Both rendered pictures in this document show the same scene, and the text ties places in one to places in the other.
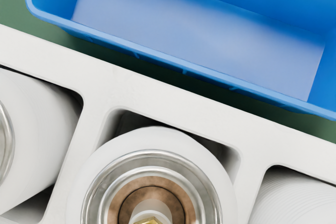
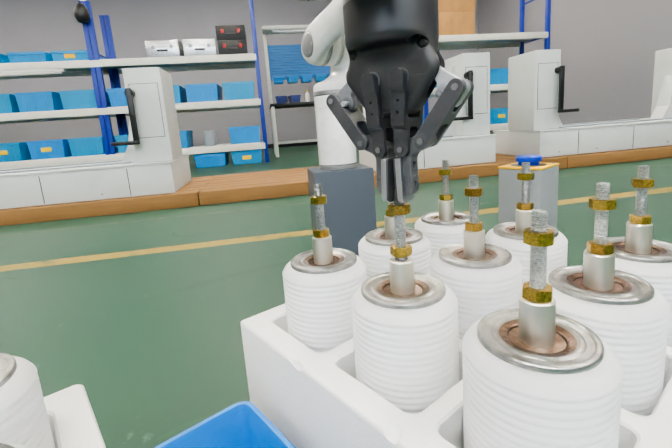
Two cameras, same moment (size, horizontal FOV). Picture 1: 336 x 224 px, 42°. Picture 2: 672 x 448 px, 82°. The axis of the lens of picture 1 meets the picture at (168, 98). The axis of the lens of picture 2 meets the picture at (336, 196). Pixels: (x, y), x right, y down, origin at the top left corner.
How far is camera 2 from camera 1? 30 cm
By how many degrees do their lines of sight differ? 82
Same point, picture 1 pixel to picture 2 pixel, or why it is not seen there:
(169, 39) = not seen: outside the picture
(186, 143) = (364, 308)
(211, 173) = (358, 296)
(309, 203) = (317, 296)
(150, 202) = (398, 284)
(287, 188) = (320, 342)
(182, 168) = (373, 296)
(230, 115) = (326, 380)
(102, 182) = (423, 301)
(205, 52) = not seen: outside the picture
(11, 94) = (475, 351)
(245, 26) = not seen: outside the picture
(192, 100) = (346, 396)
